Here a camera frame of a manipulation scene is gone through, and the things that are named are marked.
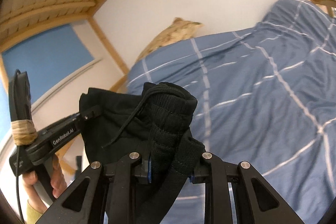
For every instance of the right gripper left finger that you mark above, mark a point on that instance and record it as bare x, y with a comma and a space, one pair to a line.
101, 189

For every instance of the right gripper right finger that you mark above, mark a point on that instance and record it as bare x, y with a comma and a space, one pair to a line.
239, 191

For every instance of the black pants orange paw logo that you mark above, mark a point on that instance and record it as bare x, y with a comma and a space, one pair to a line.
156, 122

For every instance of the olive knit sleeve forearm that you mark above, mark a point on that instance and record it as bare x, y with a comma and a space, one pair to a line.
34, 212

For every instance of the blue window blind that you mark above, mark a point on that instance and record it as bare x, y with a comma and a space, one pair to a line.
47, 58

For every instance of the blue checked duvet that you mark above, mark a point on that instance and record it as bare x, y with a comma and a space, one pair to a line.
265, 95

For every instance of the beige patterned pillow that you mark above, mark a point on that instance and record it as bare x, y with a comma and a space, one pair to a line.
179, 30

